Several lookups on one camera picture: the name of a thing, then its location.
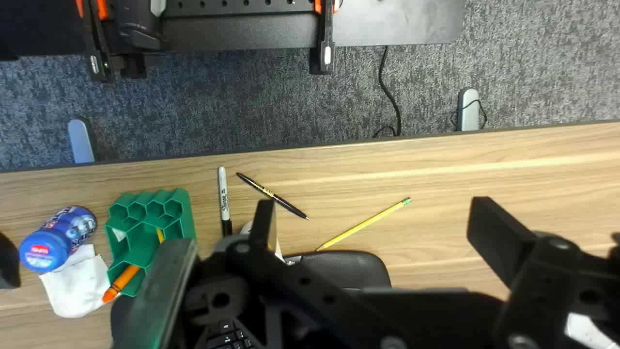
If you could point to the silver black marker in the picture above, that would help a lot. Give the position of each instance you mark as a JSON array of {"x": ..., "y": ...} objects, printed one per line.
[{"x": 223, "y": 195}]

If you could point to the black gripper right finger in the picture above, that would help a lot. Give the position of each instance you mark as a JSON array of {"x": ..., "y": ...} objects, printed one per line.
[{"x": 500, "y": 235}]

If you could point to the black perforated cart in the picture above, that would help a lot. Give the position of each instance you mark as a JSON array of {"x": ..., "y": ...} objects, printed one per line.
[{"x": 245, "y": 22}]

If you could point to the green honeycomb pen stand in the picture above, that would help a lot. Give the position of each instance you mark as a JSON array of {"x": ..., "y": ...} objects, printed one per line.
[{"x": 146, "y": 214}]

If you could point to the blue lidded plastic container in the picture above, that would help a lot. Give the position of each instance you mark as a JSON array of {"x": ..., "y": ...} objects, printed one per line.
[{"x": 55, "y": 239}]

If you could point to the black computer mouse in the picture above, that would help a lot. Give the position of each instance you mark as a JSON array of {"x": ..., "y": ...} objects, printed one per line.
[{"x": 8, "y": 262}]

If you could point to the grey desk foot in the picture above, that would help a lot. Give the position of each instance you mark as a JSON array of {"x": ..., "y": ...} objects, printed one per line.
[
  {"x": 80, "y": 142},
  {"x": 469, "y": 109}
]

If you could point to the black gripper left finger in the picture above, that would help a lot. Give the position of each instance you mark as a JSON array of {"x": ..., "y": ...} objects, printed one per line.
[{"x": 264, "y": 226}]

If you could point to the black orange bar clamp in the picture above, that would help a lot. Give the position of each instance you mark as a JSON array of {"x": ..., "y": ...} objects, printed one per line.
[
  {"x": 322, "y": 39},
  {"x": 99, "y": 39}
]

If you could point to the orange pen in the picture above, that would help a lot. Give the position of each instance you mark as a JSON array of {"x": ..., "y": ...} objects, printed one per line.
[{"x": 123, "y": 282}]

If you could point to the black pen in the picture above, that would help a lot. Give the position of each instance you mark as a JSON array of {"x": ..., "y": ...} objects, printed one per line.
[{"x": 272, "y": 195}]

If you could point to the yellow pencil green end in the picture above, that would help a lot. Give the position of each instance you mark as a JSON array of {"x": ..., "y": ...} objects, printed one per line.
[{"x": 365, "y": 224}]

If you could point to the white crumpled cloth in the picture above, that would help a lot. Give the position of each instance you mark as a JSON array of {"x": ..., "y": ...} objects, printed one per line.
[{"x": 74, "y": 288}]

